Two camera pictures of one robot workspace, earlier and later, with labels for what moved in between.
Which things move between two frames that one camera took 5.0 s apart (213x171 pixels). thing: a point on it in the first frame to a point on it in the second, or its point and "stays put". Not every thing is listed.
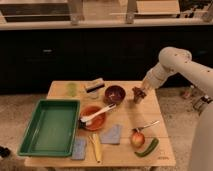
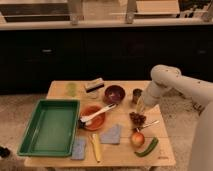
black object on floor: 4,152 stays put
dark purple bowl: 114,94 stays put
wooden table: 121,125 stays put
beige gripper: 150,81 to 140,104
